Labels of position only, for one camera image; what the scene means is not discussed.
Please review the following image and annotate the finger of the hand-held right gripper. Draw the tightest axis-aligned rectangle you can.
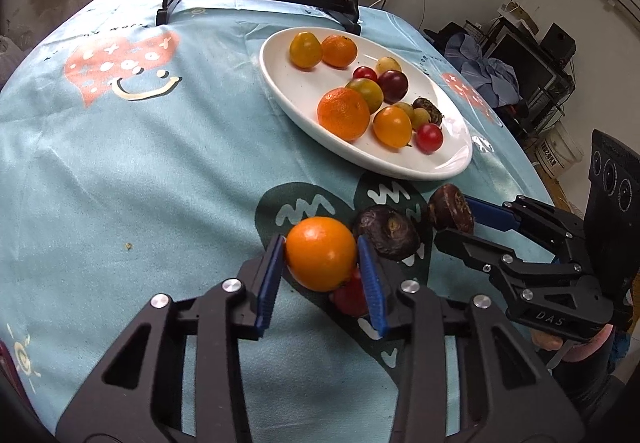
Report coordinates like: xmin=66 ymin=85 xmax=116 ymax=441
xmin=462 ymin=194 xmax=589 ymax=270
xmin=433 ymin=228 xmax=617 ymax=342

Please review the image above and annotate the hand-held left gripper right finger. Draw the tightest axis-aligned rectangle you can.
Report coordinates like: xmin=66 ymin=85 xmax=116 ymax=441
xmin=356 ymin=235 xmax=587 ymax=443

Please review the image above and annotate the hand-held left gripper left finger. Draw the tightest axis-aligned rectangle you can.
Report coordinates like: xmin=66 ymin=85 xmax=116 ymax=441
xmin=54 ymin=233 xmax=287 ymax=443

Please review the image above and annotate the dark brown water chestnut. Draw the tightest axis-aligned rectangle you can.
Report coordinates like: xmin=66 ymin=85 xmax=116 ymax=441
xmin=427 ymin=184 xmax=475 ymax=235
xmin=412 ymin=97 xmax=444 ymax=126
xmin=353 ymin=206 xmax=422 ymax=260

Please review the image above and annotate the dark red tomato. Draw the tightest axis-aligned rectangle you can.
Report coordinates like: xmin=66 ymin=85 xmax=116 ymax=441
xmin=377 ymin=70 xmax=409 ymax=104

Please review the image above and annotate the green and orange tomato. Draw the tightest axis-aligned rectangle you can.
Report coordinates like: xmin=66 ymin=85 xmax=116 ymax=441
xmin=345 ymin=78 xmax=385 ymax=106

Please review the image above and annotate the orange mandarin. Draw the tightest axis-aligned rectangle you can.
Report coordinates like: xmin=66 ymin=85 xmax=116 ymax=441
xmin=321 ymin=34 xmax=359 ymax=69
xmin=317 ymin=87 xmax=371 ymax=142

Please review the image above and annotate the white oval plate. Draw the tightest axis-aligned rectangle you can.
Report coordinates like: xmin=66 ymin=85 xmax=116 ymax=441
xmin=258 ymin=26 xmax=474 ymax=181

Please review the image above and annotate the person's right forearm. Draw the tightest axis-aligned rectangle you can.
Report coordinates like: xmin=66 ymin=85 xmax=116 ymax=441
xmin=552 ymin=323 xmax=640 ymax=429

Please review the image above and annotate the person's right hand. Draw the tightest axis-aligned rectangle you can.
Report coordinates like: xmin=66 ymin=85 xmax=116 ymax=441
xmin=531 ymin=329 xmax=568 ymax=353

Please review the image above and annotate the white bucket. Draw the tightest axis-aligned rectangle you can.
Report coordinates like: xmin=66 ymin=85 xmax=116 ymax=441
xmin=535 ymin=120 xmax=585 ymax=179

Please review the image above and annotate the blue cloth pile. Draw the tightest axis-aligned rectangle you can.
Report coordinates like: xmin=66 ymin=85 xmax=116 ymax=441
xmin=442 ymin=32 xmax=523 ymax=106

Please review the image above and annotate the black monitor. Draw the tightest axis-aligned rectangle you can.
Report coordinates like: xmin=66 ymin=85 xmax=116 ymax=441
xmin=487 ymin=30 xmax=556 ymax=96

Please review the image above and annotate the light blue printed tablecloth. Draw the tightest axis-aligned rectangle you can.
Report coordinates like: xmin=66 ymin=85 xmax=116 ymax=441
xmin=0 ymin=0 xmax=556 ymax=443

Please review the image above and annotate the black speaker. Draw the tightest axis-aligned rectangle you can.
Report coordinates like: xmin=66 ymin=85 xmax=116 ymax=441
xmin=541 ymin=22 xmax=577 ymax=61

